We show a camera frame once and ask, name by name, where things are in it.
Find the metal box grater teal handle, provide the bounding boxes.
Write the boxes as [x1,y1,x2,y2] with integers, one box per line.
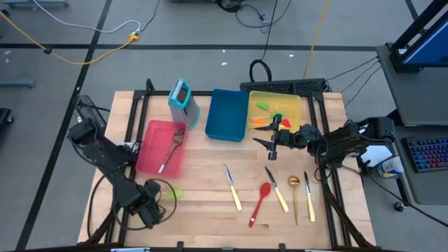
[167,78,201,130]

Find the black floor cable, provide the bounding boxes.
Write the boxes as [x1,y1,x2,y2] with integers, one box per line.
[139,0,162,34]

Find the black cable tangle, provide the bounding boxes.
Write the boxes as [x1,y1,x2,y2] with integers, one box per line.
[216,0,281,34]

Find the black desk cable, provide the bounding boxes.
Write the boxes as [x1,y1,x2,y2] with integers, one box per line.
[362,167,448,228]

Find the thin black cable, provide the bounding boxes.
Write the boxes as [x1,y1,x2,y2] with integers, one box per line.
[325,55,379,82]
[344,64,383,109]

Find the gold metal spoon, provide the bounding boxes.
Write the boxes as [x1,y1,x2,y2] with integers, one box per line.
[287,175,301,226]

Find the yellow hanging cable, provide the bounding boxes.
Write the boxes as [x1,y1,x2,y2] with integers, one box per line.
[302,0,331,80]

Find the long black perforated box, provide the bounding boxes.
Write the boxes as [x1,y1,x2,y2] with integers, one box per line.
[239,78,327,94]

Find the backlit computer keyboard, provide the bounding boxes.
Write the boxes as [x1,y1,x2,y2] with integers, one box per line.
[402,135,448,174]

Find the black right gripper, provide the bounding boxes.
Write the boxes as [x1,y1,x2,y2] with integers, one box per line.
[252,113,309,161]

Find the white paper sheet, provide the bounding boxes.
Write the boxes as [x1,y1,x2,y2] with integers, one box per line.
[360,145,393,168]

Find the blue plastic bin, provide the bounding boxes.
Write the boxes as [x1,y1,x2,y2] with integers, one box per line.
[204,88,251,143]

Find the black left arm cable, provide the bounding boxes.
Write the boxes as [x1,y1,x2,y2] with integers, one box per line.
[145,178,178,225]

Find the wooden spoon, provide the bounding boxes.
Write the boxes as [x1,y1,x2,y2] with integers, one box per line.
[157,129,186,174]

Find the yellow translucent plastic bin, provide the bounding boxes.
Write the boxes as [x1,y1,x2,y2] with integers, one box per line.
[247,90,302,134]

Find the green silicone spoon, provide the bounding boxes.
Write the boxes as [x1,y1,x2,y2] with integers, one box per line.
[160,188,184,202]

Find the grey furniture foot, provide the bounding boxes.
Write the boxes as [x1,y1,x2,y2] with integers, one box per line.
[0,78,36,88]
[3,0,70,8]

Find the red silicone spoon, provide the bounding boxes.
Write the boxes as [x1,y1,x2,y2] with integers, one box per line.
[248,181,272,229]

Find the knife with cream handle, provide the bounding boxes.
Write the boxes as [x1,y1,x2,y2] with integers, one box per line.
[303,171,316,223]
[223,163,243,212]
[264,166,291,214]

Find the pink plastic bin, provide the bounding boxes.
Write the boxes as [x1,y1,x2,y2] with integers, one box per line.
[135,119,188,179]

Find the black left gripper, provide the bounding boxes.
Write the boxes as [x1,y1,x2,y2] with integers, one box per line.
[131,180,166,230]

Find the grey side desk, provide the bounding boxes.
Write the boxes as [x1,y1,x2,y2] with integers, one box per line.
[376,43,448,206]

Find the monitor with black stand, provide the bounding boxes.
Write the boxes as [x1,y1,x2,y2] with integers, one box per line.
[388,0,448,74]

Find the white floor cable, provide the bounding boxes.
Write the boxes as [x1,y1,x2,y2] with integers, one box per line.
[33,0,141,35]

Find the black wire mesh box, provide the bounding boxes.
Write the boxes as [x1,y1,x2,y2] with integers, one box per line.
[74,94,108,124]

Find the white bottle blue label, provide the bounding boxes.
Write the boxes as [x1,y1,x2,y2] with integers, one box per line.
[377,156,405,179]

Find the black floor stand foot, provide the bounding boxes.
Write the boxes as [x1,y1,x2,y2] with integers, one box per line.
[0,107,14,125]

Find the black aluminium table frame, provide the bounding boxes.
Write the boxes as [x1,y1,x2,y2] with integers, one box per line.
[85,78,377,252]

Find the yellow floor cable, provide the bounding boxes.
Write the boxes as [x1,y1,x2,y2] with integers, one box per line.
[0,10,140,67]

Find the black coiled cable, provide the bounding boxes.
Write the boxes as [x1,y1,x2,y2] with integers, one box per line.
[248,0,280,83]

